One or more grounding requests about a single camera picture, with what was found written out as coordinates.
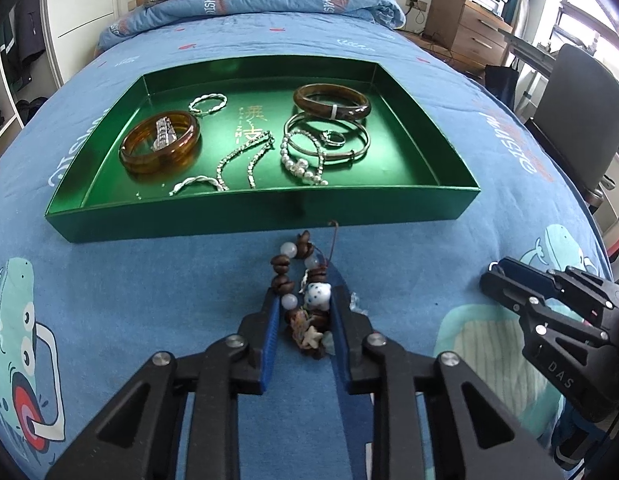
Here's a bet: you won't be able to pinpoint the wooden bead charm bracelet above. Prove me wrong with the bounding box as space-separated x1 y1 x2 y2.
269 219 362 360

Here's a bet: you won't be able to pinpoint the amber resin bangle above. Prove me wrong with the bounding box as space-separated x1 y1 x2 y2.
118 110 201 176

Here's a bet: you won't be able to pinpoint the silver chain necklace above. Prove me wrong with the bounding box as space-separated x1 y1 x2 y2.
215 130 276 191

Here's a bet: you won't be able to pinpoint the twisted silver bangle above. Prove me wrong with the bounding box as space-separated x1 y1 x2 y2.
168 174 229 196

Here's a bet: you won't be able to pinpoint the green jewelry tray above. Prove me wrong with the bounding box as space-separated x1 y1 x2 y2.
46 55 480 243

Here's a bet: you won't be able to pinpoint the blue cartoon bedspread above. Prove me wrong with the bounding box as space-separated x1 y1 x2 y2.
0 13 612 479

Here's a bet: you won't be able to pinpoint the grey office chair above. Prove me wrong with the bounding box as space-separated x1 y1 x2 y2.
525 44 619 210

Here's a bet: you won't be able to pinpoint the dark tote bag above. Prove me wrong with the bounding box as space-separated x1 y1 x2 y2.
484 65 519 110

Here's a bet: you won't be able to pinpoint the thin silver bangle pair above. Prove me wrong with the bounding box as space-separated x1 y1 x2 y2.
282 112 371 165

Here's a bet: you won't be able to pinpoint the wooden nightstand drawers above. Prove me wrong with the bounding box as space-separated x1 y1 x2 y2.
402 0 512 79

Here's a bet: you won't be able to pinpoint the brown horn bangle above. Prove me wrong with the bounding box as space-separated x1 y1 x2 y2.
293 84 372 120

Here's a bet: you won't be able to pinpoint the white wardrobe shelves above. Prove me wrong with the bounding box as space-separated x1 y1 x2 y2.
0 0 117 157

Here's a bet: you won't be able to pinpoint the folded blue quilt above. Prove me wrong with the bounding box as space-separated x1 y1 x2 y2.
96 0 406 53

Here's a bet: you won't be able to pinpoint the pearl bead bracelet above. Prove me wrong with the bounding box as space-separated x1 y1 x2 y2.
279 127 330 188

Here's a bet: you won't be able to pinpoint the silver link watch bracelet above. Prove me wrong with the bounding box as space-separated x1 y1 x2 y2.
152 115 177 152

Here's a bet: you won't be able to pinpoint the small twisted silver bracelet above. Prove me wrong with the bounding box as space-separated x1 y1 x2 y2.
188 91 229 117

